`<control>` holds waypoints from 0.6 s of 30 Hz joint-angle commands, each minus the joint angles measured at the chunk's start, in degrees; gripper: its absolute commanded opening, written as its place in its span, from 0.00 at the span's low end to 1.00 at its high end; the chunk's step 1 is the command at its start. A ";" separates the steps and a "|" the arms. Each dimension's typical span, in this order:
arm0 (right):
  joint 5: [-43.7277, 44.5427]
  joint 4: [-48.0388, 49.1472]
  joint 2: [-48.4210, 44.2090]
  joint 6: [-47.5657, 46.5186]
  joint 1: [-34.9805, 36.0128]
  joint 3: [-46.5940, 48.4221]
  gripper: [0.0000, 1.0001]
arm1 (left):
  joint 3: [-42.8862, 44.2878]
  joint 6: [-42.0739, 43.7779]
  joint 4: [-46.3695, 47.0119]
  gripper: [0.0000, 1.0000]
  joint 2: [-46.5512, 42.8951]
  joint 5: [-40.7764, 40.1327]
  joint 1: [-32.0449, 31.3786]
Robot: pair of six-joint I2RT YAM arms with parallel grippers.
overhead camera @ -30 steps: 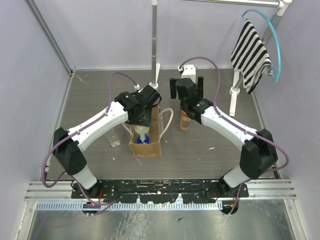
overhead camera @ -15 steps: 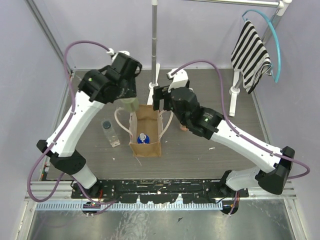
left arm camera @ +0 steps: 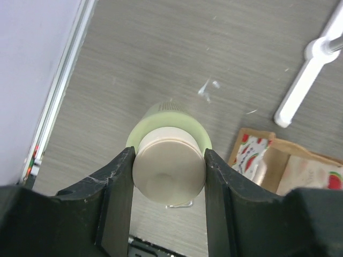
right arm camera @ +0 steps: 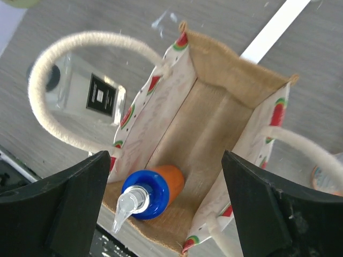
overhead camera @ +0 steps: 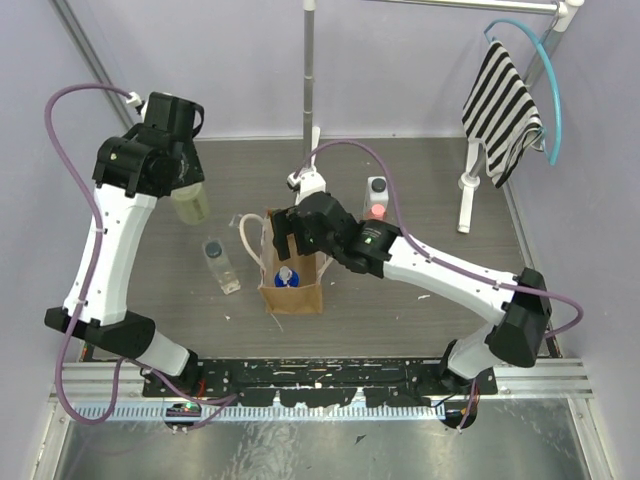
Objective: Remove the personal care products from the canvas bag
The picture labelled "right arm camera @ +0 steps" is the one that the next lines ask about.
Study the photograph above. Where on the brown canvas bag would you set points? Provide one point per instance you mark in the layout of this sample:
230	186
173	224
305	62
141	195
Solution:
200	100

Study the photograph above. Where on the blue spray bottle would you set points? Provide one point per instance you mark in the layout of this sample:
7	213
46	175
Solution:
147	193

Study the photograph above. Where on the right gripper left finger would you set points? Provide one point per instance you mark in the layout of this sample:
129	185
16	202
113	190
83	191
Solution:
53	206

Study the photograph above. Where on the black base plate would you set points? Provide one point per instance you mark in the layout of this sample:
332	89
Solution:
107	243

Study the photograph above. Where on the pink cap orange bottle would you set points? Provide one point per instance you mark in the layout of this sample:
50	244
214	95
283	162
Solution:
327	174

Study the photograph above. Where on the clear bottle dark cap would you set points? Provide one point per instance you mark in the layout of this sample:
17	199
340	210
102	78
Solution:
76	88

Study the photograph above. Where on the cream cap green bottle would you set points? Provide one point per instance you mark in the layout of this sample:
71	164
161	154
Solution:
21	4

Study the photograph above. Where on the metal clothes rack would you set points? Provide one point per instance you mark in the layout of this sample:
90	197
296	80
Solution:
273	30

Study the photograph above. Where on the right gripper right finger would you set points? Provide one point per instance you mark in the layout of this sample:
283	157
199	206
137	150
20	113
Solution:
277	217

